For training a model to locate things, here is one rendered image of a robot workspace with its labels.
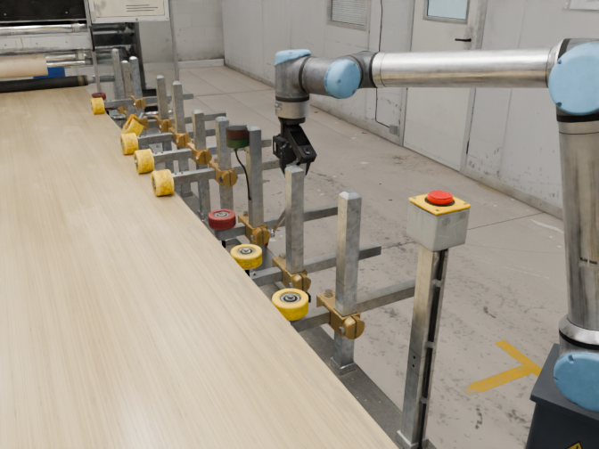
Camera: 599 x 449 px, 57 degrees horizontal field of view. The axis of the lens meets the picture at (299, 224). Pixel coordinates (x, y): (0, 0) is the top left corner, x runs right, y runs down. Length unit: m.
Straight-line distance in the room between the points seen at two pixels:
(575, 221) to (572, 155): 0.13
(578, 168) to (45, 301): 1.12
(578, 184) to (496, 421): 1.35
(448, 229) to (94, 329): 0.72
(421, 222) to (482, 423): 1.51
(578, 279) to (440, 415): 1.19
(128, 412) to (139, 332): 0.22
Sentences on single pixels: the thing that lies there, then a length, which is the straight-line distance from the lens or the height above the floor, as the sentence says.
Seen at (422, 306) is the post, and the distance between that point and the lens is 0.98.
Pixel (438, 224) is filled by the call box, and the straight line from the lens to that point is 0.87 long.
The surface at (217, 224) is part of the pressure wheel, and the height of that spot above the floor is 0.89.
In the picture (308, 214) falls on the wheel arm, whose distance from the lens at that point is 1.74.
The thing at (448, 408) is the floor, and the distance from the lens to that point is 2.34.
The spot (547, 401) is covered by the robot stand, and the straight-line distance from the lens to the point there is 1.53.
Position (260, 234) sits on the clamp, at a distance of 1.60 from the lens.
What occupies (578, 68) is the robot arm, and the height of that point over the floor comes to 1.40.
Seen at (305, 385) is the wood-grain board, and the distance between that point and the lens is 0.99.
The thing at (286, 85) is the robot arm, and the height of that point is 1.29.
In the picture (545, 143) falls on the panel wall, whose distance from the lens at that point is 4.21.
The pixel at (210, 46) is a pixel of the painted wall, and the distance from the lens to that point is 10.47.
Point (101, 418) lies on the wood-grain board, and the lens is 0.99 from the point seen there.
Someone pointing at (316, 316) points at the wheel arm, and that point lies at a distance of 1.25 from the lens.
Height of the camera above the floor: 1.55
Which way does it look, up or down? 25 degrees down
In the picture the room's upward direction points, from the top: straight up
